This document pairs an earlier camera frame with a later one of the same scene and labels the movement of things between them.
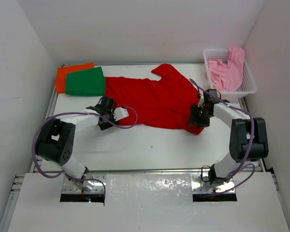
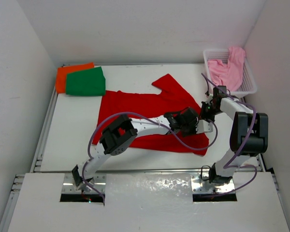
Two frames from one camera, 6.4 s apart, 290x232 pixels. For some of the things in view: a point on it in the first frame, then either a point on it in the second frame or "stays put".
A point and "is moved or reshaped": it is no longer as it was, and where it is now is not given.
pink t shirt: [227, 77] stays put
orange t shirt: [62, 74] stays put
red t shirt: [166, 103] is moved or reshaped
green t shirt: [87, 82] stays put
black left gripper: [111, 112] to [195, 123]
